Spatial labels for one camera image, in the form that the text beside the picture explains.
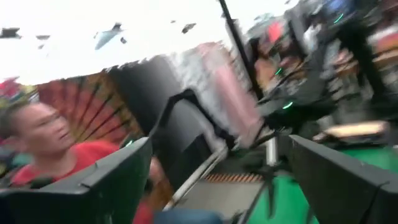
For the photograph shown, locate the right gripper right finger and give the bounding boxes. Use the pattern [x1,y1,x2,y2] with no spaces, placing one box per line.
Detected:
[289,134,398,224]

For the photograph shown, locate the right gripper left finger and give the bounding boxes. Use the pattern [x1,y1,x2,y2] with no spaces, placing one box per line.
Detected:
[0,136,153,224]

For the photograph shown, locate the green table mat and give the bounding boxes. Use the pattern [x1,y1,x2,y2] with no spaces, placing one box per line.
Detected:
[245,146,398,224]

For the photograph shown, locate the person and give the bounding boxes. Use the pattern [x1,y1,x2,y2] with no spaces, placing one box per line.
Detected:
[0,99,175,224]

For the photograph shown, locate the red striped fan cloth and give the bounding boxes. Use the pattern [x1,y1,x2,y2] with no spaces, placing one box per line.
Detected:
[35,71,144,144]

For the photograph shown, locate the orange black hazard tape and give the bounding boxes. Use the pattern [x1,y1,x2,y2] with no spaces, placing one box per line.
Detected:
[203,172,265,184]

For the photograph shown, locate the dark grey panel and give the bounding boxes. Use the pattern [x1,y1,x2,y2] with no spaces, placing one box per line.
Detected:
[108,55,237,190]

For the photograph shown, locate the pink white cloth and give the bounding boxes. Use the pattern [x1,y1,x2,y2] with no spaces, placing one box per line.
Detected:
[169,42,265,147]

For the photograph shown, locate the black pole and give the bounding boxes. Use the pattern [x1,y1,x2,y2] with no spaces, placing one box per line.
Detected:
[217,0,265,100]

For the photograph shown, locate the silver aluminium frame bar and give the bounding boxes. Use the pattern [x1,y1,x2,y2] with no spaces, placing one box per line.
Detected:
[163,146,228,212]

